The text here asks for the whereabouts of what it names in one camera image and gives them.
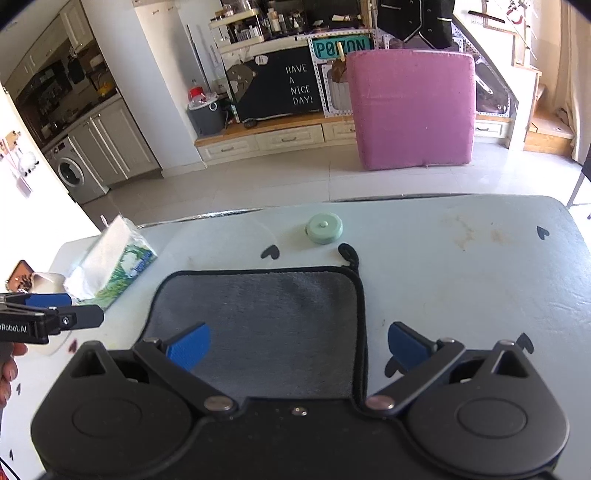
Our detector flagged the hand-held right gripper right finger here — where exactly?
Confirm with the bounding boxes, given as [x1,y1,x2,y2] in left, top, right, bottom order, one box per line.
[365,322,532,418]

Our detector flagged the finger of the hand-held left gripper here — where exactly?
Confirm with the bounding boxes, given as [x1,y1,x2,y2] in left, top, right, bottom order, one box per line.
[0,292,74,315]
[45,305,105,336]

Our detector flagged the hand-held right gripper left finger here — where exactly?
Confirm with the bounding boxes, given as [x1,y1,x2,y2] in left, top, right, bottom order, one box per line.
[68,322,240,420]

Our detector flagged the grey towel with black trim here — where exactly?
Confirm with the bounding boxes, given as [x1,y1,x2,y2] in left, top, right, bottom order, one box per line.
[142,243,371,411]

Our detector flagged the person's left hand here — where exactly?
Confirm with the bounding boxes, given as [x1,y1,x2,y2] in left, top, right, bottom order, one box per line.
[0,343,28,409]

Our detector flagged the white mug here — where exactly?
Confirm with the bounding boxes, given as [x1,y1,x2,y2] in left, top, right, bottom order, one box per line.
[30,271,66,297]

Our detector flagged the brown patterned object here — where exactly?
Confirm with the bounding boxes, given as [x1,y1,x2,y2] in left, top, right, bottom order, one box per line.
[8,259,34,293]

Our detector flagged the green tissue pack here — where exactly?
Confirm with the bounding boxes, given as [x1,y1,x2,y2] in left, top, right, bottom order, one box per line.
[65,215,158,310]

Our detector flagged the white refrigerator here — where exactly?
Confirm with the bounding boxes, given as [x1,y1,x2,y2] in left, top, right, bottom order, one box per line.
[0,90,102,261]

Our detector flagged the grey washing machine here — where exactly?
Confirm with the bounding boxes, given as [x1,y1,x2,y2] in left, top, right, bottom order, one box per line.
[44,136,111,206]

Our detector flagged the green round lid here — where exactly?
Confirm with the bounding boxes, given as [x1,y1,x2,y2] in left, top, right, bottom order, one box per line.
[305,213,343,245]

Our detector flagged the cream kitchen base cabinets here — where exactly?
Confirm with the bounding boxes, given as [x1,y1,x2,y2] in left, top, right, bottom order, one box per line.
[67,96,163,182]

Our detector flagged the cream low drawer cabinet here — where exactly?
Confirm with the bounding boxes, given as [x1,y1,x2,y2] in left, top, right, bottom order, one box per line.
[194,121,359,162]

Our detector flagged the grey trash bin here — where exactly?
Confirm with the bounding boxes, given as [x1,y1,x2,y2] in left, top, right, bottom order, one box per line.
[187,98,227,137]

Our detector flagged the black chair leg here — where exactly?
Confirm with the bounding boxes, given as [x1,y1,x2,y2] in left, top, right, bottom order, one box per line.
[566,152,591,209]

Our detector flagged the pink cushion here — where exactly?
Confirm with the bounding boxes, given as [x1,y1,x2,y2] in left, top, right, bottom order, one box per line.
[346,48,476,171]

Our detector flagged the wooden stairs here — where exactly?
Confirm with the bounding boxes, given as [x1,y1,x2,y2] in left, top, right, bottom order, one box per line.
[508,60,579,158]

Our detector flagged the teal sign plate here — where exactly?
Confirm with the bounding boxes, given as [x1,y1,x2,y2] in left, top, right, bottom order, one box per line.
[311,36,373,61]

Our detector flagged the shelf rack with bottles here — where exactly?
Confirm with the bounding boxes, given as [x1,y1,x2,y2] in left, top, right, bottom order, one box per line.
[210,0,265,48]

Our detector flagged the black jacket with white trim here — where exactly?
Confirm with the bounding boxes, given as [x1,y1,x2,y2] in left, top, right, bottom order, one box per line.
[377,0,456,51]

